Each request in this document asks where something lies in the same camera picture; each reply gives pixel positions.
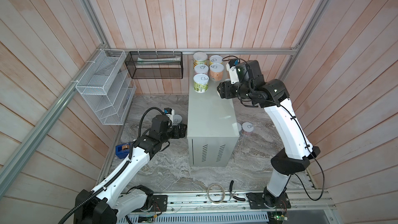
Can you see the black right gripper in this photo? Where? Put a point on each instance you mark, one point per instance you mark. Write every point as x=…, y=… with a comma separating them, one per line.
x=224, y=90

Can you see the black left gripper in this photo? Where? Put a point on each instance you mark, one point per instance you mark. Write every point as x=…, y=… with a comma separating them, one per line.
x=182, y=131

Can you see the pink label can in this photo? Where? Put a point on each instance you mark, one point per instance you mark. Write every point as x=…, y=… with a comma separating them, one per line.
x=216, y=72

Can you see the yellow label can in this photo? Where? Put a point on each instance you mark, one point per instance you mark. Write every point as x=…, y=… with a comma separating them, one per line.
x=215, y=59

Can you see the floor can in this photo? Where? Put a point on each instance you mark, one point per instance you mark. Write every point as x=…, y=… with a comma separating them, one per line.
x=200, y=83
x=177, y=119

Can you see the tall yellow peach can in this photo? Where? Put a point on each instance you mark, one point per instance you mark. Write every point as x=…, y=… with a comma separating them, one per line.
x=200, y=58

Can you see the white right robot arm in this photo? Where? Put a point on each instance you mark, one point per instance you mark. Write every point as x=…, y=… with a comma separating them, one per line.
x=297, y=153

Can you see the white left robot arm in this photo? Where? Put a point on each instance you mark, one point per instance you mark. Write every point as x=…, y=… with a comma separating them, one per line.
x=105, y=203

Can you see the blue tape dispenser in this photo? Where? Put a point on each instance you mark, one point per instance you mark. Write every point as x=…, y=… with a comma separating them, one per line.
x=123, y=150

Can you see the grey metal cabinet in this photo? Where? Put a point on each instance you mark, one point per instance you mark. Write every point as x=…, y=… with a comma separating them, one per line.
x=212, y=126

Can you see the white lid can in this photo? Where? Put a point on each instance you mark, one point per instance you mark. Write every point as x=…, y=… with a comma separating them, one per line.
x=247, y=128

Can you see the clear tape roll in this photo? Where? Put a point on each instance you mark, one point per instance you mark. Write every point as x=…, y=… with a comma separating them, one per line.
x=215, y=193

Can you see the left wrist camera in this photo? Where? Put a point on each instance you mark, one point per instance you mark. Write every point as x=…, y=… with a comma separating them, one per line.
x=169, y=112

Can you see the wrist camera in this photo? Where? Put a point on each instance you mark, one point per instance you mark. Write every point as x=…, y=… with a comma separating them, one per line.
x=169, y=112
x=232, y=70

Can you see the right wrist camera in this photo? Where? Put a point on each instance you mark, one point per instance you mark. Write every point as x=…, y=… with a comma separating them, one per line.
x=232, y=70

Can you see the black mesh wall basket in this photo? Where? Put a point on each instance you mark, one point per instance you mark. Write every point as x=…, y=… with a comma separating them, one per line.
x=154, y=64

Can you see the white wire mesh rack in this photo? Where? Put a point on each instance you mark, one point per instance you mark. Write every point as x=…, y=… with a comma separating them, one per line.
x=107, y=88

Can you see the black handled pliers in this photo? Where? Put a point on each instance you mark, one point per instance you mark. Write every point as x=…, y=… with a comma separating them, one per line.
x=233, y=195

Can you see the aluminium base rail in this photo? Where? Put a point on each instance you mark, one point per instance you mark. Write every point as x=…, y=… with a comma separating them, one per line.
x=194, y=208

